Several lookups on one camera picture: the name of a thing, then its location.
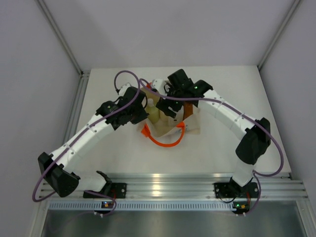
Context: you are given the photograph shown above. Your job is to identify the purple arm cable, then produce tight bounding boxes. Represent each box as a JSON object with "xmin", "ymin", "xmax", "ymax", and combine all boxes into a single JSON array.
[
  {"xmin": 32, "ymin": 71, "xmax": 149, "ymax": 217},
  {"xmin": 139, "ymin": 78, "xmax": 284, "ymax": 217}
]

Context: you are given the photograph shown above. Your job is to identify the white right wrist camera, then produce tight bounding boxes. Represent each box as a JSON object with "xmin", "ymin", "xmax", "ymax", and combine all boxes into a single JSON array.
[{"xmin": 152, "ymin": 79, "xmax": 167, "ymax": 96}]

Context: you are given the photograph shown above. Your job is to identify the slotted grey cable duct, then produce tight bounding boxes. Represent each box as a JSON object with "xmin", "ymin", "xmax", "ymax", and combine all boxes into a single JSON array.
[{"xmin": 48, "ymin": 200, "xmax": 246, "ymax": 211}]

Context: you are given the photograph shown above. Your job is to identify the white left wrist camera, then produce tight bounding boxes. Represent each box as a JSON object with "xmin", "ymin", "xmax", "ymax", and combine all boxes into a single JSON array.
[{"xmin": 118, "ymin": 83, "xmax": 131, "ymax": 96}]

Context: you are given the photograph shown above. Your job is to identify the cream cylindrical bottle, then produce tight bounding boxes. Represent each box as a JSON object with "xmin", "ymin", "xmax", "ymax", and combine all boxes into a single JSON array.
[{"xmin": 159, "ymin": 110, "xmax": 169, "ymax": 123}]

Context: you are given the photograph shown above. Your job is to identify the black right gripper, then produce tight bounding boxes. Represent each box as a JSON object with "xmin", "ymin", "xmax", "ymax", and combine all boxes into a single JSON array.
[{"xmin": 157, "ymin": 83, "xmax": 185, "ymax": 118}]

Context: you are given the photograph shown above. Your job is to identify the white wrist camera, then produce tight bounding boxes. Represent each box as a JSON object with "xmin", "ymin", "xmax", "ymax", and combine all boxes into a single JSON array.
[
  {"xmin": 118, "ymin": 83, "xmax": 131, "ymax": 96},
  {"xmin": 152, "ymin": 79, "xmax": 167, "ymax": 96}
]

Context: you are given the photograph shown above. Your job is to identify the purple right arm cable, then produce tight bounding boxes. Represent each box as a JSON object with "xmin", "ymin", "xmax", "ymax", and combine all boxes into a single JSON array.
[{"xmin": 139, "ymin": 78, "xmax": 284, "ymax": 217}]

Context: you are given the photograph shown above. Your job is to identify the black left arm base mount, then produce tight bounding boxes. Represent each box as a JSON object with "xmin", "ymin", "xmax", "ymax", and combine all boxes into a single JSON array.
[{"xmin": 83, "ymin": 182, "xmax": 127, "ymax": 199}]

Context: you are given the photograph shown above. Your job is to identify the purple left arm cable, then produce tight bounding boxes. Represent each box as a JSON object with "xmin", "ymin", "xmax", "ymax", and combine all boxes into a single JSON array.
[{"xmin": 32, "ymin": 71, "xmax": 149, "ymax": 217}]

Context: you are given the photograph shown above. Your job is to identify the green pump lotion bottle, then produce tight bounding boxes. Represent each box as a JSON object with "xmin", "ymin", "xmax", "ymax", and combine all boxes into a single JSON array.
[{"xmin": 146, "ymin": 98, "xmax": 159, "ymax": 124}]

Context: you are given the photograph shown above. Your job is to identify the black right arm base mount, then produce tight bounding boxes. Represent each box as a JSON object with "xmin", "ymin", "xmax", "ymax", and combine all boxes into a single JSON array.
[{"xmin": 213, "ymin": 182, "xmax": 259, "ymax": 199}]

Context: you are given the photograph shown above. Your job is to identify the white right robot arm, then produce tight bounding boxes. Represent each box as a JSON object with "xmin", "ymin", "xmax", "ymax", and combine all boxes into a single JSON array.
[{"xmin": 151, "ymin": 69, "xmax": 271, "ymax": 196}]

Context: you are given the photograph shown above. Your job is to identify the amber bottle pink cap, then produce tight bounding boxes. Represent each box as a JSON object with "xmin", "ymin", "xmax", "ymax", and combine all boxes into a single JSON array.
[{"xmin": 183, "ymin": 102, "xmax": 193, "ymax": 119}]

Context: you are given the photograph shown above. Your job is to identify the white square bottle black cap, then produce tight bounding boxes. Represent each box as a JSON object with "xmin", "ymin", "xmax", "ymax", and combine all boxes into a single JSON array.
[{"xmin": 167, "ymin": 114, "xmax": 183, "ymax": 127}]

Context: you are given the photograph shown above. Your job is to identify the aluminium rail base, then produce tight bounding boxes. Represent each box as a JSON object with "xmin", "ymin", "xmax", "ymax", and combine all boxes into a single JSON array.
[{"xmin": 39, "ymin": 172, "xmax": 309, "ymax": 201}]

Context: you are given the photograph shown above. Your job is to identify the left aluminium frame post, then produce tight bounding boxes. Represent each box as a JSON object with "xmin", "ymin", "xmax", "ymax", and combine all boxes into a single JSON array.
[{"xmin": 35, "ymin": 0, "xmax": 83, "ymax": 75}]

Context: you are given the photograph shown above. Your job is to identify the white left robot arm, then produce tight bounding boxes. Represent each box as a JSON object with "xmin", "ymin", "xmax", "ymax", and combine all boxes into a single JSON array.
[{"xmin": 38, "ymin": 86, "xmax": 148, "ymax": 198}]

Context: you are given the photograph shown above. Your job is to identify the right aluminium frame post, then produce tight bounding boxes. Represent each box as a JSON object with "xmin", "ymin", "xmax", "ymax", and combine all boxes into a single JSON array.
[{"xmin": 257, "ymin": 0, "xmax": 303, "ymax": 71}]

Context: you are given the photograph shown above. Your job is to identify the aluminium frame post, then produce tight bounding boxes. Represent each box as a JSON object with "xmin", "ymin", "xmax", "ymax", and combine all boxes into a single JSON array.
[
  {"xmin": 257, "ymin": 0, "xmax": 303, "ymax": 71},
  {"xmin": 35, "ymin": 0, "xmax": 83, "ymax": 75}
]

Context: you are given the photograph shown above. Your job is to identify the beige canvas bag orange handles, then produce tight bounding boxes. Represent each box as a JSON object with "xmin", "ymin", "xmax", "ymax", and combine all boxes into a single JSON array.
[{"xmin": 140, "ymin": 79, "xmax": 200, "ymax": 148}]

